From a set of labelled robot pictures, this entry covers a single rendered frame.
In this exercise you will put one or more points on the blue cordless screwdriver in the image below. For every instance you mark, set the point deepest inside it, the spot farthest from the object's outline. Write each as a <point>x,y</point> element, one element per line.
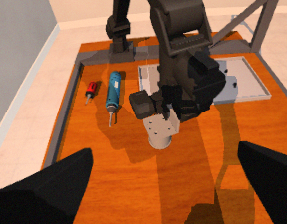
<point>113,93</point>

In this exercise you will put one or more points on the grey cylindrical spool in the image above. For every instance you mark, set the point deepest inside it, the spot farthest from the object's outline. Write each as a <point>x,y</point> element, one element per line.
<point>161,144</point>

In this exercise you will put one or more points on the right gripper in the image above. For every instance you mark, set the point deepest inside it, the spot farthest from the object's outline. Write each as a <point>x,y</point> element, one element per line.
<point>145,106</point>

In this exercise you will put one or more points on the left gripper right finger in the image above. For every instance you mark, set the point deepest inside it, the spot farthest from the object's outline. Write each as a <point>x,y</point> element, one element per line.
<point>266,170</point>

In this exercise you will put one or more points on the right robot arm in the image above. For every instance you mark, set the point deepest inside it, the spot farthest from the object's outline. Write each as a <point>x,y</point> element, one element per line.
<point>199,75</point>

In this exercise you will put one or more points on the tan bracket with holes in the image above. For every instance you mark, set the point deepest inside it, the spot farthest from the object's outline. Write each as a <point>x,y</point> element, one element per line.
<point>161,126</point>

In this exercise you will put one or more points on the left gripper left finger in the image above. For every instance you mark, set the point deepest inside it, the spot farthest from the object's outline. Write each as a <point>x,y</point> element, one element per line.
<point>50,196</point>

